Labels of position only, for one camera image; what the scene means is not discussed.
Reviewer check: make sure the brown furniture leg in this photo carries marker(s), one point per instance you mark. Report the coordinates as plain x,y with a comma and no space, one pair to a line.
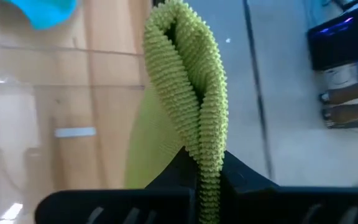
353,113
353,91

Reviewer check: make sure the green microfiber towel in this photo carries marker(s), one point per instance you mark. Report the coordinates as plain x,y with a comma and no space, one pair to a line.
182,77

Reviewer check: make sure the clear plastic bin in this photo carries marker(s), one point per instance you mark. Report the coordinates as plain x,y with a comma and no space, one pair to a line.
14,124

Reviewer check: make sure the small white floor scrap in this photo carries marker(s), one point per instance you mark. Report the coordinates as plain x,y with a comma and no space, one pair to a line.
227,40

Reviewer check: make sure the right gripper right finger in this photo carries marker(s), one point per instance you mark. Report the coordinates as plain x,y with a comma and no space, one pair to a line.
244,193

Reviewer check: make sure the teal microfiber towel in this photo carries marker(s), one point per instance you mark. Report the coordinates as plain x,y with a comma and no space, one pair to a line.
42,12

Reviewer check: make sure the black electronic box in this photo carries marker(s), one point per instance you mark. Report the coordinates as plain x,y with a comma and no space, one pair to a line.
337,43

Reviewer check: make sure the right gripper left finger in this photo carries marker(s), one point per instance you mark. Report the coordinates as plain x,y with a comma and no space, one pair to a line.
179,193

